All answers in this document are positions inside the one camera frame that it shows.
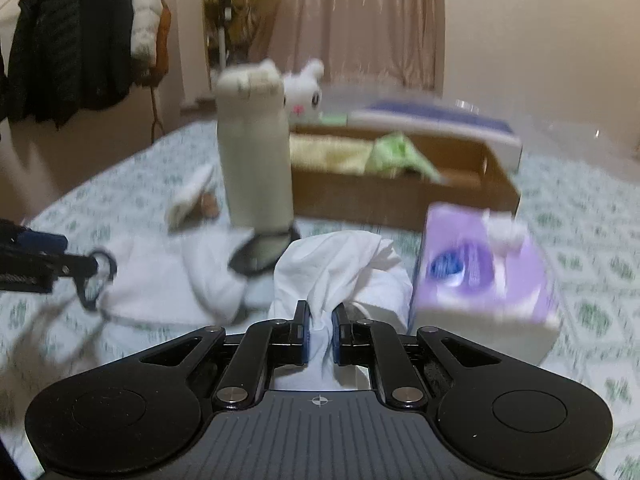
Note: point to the purple tissue pack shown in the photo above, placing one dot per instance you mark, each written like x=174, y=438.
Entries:
x=481, y=276

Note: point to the white cloth bag black handles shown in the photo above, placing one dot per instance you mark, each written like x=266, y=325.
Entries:
x=187, y=280

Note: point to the cream thermos bottle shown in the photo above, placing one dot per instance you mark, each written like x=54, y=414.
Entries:
x=254, y=147

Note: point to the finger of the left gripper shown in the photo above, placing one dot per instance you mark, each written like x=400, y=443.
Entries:
x=65, y=264
x=42, y=240

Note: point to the brown cardboard box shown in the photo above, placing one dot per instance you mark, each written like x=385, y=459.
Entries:
x=472, y=175

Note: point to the black puffer jacket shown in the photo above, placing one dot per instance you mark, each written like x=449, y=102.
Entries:
x=67, y=55

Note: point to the yellow towel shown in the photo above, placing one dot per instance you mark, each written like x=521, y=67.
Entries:
x=331, y=154

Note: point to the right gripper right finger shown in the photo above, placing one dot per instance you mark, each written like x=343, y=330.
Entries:
x=377, y=346

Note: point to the patterned green white tablecloth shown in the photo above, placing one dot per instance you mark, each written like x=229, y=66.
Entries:
x=585, y=221

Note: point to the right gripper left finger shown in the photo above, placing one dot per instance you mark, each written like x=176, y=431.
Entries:
x=250, y=359

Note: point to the brown jacket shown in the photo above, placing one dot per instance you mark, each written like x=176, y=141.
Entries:
x=152, y=76

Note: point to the white puffer jacket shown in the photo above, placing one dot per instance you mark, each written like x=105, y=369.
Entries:
x=145, y=24

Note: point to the white plush bunny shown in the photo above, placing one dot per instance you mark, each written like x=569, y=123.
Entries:
x=302, y=91

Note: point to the blue and white flat box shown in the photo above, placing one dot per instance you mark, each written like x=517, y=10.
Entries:
x=447, y=121

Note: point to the wooden bookshelf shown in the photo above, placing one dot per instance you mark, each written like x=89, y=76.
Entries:
x=218, y=16

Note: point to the small green box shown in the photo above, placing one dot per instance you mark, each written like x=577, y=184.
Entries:
x=333, y=119

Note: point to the light green cloth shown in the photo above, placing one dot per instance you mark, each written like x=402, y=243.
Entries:
x=395, y=154

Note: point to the beige curtain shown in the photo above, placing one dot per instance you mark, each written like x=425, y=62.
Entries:
x=400, y=43

